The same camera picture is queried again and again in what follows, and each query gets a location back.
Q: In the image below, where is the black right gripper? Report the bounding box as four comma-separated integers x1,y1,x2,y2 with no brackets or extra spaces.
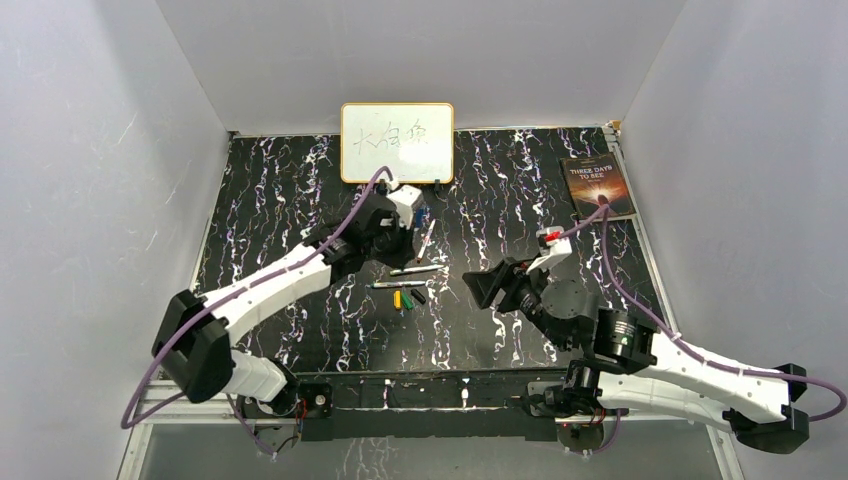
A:
463,254,571,352

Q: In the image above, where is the white pen green tip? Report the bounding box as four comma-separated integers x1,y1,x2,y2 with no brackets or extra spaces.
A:
389,264,445,277

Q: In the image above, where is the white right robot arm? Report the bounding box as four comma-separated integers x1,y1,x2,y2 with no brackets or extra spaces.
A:
462,258,810,454

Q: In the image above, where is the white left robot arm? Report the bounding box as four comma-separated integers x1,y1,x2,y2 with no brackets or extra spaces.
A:
152,185,423,416

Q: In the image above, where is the white pen lower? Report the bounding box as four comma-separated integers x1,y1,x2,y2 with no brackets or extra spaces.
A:
368,280,427,289

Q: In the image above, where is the white pen red tip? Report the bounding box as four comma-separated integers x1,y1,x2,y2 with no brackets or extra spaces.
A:
416,219,436,264

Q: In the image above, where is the black pen cap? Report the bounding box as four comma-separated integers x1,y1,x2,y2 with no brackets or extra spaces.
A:
410,288,427,305

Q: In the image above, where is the green pen cap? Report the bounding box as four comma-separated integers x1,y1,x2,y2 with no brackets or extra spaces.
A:
399,291,415,310

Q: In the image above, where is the white dry-erase board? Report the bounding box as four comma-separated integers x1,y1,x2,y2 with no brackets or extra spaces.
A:
340,102,455,185

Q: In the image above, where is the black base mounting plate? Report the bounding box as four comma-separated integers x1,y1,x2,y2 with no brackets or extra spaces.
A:
303,369,568,442

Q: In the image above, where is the dark Three Days book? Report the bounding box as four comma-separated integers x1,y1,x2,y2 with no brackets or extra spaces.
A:
562,153,636,220

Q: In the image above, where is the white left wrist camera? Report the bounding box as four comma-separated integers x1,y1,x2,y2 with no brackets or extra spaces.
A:
387,185,423,230

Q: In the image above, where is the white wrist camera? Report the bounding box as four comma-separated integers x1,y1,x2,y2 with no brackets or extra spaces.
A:
527,226,572,273
387,185,423,230

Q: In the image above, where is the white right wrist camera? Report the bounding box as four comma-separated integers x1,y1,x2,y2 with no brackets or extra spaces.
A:
527,226,572,273

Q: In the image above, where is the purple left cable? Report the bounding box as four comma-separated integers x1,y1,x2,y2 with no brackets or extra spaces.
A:
120,165,401,431

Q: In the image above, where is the purple cable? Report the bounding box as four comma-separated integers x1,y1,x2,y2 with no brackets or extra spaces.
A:
120,165,401,431
539,203,848,423

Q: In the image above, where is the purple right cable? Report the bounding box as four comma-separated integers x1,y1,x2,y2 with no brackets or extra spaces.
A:
539,203,848,423

